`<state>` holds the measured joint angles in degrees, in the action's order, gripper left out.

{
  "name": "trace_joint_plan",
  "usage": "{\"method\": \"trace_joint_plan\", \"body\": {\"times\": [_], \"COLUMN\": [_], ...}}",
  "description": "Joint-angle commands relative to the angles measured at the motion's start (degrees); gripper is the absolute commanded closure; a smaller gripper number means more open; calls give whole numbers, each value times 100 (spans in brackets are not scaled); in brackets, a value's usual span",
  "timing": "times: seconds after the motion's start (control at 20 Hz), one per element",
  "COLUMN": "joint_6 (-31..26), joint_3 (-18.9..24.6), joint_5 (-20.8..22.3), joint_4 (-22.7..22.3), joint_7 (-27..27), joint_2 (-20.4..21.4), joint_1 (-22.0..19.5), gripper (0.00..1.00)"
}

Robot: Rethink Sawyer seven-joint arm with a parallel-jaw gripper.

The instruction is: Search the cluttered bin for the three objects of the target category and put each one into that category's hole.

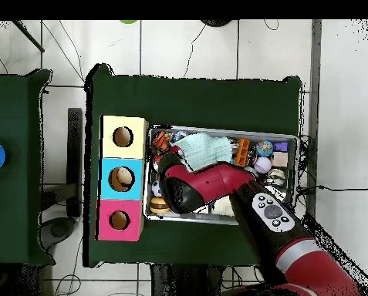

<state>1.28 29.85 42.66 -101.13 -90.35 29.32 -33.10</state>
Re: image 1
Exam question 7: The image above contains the plain wooden block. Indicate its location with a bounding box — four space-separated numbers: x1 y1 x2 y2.
272 151 290 168

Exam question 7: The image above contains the orange tiger striped toy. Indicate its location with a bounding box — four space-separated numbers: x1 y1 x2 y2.
151 130 173 153

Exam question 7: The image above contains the small soccer ball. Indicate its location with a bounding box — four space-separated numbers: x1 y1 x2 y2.
150 180 164 198

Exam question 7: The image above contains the mint green cloth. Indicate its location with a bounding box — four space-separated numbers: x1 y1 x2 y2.
173 132 234 171

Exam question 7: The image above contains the clear mesh bin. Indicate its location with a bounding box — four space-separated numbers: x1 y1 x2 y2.
147 126 299 229

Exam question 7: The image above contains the orange plastic toy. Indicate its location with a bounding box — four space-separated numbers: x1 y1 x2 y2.
235 138 252 167

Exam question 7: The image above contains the white baseball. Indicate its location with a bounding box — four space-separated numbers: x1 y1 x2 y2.
254 156 273 174

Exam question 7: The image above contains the cream yellow cloth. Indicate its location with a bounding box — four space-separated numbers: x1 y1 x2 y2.
213 197 237 217

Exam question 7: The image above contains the wooden box with three holes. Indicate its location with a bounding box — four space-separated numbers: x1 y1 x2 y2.
96 115 150 242

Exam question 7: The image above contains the black floor cable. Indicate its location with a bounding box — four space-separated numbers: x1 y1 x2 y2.
316 183 368 192

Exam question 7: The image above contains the colourful speckled ball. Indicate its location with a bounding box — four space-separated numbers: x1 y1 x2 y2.
256 140 275 157

